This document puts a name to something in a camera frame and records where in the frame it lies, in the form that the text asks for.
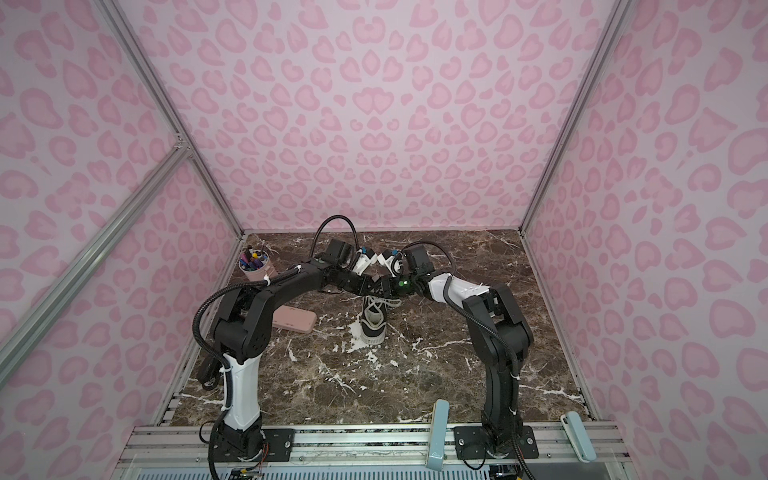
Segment black white sneaker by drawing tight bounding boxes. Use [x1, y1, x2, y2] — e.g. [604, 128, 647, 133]
[360, 296, 402, 345]

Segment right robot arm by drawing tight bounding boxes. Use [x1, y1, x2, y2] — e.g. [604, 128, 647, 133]
[374, 273, 533, 456]

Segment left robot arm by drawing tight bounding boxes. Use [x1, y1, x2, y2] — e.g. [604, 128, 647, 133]
[193, 260, 398, 458]

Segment pink rectangular case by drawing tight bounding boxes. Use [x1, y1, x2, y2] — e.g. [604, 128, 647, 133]
[273, 306, 318, 334]

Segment pink pen cup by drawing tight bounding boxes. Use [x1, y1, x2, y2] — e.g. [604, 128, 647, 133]
[238, 247, 278, 281]

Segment pens in cup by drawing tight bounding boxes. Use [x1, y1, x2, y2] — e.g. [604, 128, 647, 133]
[238, 246, 269, 272]

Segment light blue clamp centre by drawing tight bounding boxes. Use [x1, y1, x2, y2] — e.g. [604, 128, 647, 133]
[425, 399, 450, 471]

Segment light blue clamp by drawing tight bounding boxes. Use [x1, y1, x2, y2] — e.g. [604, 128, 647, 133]
[425, 399, 450, 471]
[560, 411, 597, 463]

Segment light blue clamp right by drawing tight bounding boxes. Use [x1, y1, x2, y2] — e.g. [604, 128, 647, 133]
[560, 411, 597, 463]

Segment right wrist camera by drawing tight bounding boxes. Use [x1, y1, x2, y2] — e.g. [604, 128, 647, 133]
[382, 245, 435, 277]

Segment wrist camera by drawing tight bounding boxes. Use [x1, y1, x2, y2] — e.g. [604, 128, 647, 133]
[319, 239, 378, 275]
[382, 245, 435, 277]

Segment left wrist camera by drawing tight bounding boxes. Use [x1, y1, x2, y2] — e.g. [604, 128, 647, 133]
[319, 239, 378, 275]

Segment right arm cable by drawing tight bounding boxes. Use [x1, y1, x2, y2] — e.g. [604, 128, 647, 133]
[398, 241, 523, 385]

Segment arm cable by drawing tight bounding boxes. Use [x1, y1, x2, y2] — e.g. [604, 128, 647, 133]
[191, 214, 361, 391]
[398, 241, 523, 385]

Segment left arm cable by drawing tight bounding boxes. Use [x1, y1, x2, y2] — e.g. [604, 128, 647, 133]
[191, 214, 361, 391]

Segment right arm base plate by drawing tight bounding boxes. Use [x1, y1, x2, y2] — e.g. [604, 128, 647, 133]
[452, 425, 540, 460]

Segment black object by wall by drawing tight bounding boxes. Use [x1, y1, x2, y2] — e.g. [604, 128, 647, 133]
[196, 354, 222, 391]

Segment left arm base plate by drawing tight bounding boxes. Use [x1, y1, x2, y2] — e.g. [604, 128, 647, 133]
[208, 425, 296, 463]

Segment aluminium rail base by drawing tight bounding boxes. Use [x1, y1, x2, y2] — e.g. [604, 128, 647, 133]
[112, 421, 638, 479]

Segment diagonal aluminium frame bar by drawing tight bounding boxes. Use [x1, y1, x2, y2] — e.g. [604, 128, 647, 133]
[1, 142, 189, 385]

